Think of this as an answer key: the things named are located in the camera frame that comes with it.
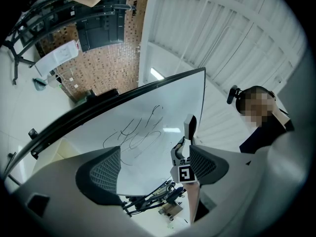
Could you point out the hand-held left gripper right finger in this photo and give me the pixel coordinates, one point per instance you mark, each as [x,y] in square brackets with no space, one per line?
[205,164]

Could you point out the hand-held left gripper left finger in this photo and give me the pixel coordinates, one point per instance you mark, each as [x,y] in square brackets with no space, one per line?
[98,176]

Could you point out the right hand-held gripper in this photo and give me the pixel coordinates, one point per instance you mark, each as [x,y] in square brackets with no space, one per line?
[184,174]

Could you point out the yellow whiteboard eraser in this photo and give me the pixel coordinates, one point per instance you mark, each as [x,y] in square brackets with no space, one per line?
[66,148]

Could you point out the person's right forearm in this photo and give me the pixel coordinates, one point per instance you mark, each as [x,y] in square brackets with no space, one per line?
[192,201]

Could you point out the white whiteboard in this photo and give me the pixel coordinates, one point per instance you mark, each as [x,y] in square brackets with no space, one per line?
[160,95]

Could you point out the person's black shirt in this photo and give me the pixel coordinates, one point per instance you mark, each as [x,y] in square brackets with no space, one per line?
[261,139]

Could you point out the ceiling tube light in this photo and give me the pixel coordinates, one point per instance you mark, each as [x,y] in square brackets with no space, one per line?
[157,73]

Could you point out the teal dustpan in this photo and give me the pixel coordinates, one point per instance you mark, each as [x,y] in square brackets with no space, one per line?
[39,85]

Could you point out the black monitor screen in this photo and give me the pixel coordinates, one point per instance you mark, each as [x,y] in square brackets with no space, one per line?
[98,36]

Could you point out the black rolling stand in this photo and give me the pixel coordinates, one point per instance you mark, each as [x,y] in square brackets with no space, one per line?
[16,60]

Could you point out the black head-mounted camera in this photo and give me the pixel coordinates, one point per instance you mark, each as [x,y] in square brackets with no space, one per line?
[232,95]

